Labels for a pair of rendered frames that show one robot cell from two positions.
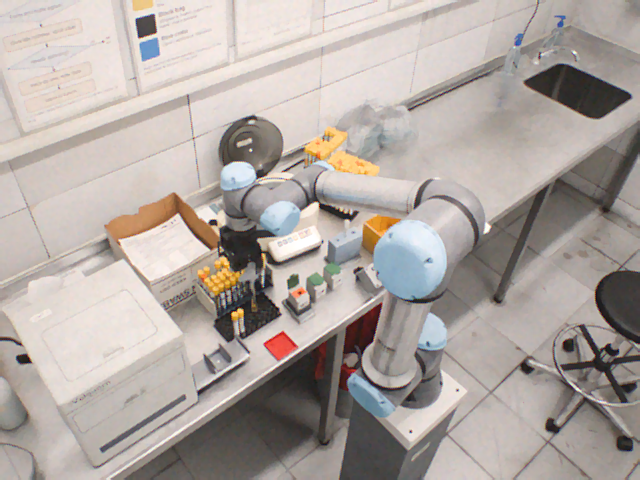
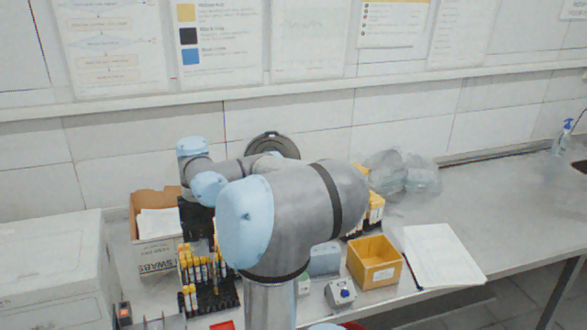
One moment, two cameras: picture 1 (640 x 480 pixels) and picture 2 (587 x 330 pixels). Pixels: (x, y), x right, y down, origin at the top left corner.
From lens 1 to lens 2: 0.53 m
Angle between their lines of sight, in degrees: 22
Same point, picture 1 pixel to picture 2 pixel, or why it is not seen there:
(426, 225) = (263, 180)
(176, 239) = not seen: hidden behind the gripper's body
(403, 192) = not seen: hidden behind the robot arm
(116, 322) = (51, 253)
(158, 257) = (162, 229)
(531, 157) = (558, 226)
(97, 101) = (141, 89)
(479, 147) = (502, 208)
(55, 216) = (95, 176)
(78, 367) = not seen: outside the picture
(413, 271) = (233, 229)
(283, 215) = (205, 182)
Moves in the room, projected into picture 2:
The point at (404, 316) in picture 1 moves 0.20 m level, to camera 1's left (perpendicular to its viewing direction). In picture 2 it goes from (252, 299) to (143, 260)
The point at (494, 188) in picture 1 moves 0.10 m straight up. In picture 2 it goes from (505, 246) to (514, 224)
